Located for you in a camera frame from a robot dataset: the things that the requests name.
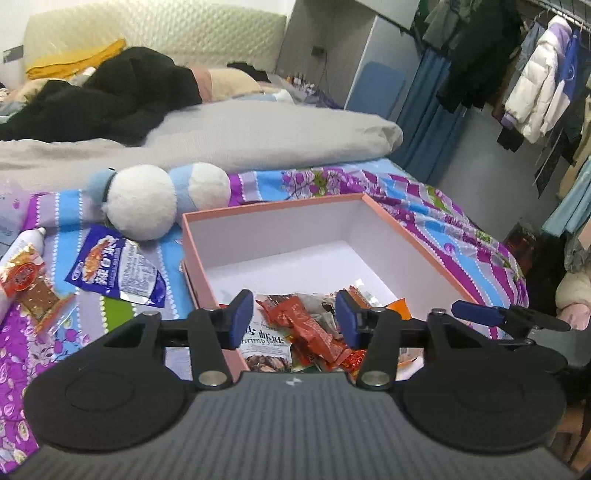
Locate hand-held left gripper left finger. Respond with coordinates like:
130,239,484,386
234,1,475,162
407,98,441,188
104,290,254,391

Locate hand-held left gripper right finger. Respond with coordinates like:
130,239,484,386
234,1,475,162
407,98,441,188
335,290,485,391

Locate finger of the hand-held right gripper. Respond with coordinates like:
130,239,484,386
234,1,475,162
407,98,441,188
451,300,572,332

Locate white shrimp snack packet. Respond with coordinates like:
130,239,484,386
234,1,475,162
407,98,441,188
239,318,294,374

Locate pink cardboard box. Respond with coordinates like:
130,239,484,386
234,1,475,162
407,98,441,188
180,193,485,374

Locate red patterned bag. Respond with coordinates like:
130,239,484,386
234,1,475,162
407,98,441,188
503,222,539,273

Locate beige pink jacket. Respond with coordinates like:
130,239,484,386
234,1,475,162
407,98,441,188
556,272,591,330

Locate blue snack packet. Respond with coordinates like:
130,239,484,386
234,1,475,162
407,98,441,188
65,225,167,308

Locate light teal garment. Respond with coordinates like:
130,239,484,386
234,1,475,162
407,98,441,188
542,157,591,238

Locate white blue plush toy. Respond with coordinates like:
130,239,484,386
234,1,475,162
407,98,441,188
85,161,232,241

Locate grey blanket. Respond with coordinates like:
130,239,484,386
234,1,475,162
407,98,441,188
0,99,404,195

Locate blue curtain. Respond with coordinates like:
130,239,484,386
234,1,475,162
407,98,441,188
392,48,469,185

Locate floral striped bedsheet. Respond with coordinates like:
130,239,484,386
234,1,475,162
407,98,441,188
0,167,529,462

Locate brown cracker packet red label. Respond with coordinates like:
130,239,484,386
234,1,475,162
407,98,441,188
0,244,77,333

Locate white spray can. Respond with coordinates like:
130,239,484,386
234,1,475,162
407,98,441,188
0,227,47,315

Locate beige pink pillow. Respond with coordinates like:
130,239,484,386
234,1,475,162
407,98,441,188
189,67,264,102

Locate white puffer jacket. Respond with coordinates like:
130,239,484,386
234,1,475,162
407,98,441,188
503,16,575,144

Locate row of small bottles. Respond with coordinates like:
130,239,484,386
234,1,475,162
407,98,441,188
286,71,324,93

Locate black cloth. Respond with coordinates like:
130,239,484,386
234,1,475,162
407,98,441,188
228,62,273,84

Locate clear plastic bag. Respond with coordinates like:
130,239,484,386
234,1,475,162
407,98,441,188
0,182,28,257

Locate dark hanging clothes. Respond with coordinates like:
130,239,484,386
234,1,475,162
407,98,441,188
422,0,525,112

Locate black coat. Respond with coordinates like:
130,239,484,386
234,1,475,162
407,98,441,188
0,46,205,146

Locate grey wardrobe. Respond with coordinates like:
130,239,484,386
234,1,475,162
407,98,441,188
274,0,423,112

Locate cream quilted headboard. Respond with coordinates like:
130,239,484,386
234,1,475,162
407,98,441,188
23,9,288,77

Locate yellow blanket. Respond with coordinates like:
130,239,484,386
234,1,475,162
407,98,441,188
25,39,127,80

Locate pastel pillow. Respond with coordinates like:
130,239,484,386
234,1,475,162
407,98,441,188
9,78,51,102

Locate metal clothes rail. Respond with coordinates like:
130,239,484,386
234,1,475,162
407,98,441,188
522,0,591,33

